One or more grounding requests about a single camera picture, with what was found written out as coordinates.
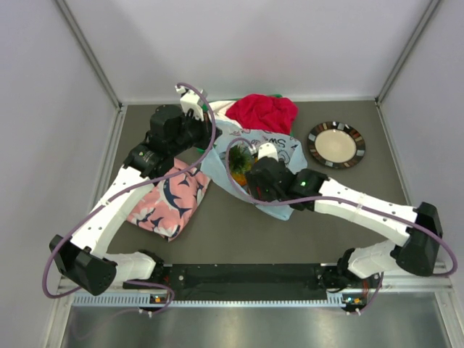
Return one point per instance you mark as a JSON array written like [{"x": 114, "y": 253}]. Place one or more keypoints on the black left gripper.
[{"x": 205, "y": 126}]

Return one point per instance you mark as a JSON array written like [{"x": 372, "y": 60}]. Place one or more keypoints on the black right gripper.
[{"x": 254, "y": 185}]

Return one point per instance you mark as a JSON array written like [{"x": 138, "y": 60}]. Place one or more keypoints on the plastic pineapple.
[{"x": 240, "y": 162}]

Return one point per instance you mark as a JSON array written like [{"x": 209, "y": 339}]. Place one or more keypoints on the light blue cartoon plastic bag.
[{"x": 289, "y": 149}]

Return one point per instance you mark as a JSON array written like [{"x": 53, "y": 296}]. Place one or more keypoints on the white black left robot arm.
[{"x": 81, "y": 255}]

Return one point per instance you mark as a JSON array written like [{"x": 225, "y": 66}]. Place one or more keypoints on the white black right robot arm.
[{"x": 410, "y": 233}]

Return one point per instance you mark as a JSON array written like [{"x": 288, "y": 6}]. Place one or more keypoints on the white cloth in tray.
[{"x": 220, "y": 108}]

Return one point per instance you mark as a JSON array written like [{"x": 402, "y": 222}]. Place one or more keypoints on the red crumpled cloth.
[{"x": 261, "y": 112}]

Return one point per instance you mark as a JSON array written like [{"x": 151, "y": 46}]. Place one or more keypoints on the black patterned plate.
[{"x": 336, "y": 145}]

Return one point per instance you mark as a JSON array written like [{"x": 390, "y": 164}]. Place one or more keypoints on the pink patterned cloth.
[{"x": 169, "y": 206}]

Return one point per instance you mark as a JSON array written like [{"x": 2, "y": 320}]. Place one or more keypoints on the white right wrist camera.
[{"x": 266, "y": 150}]

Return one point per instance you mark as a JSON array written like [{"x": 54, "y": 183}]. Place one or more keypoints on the slotted cable duct rail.
[{"x": 152, "y": 300}]

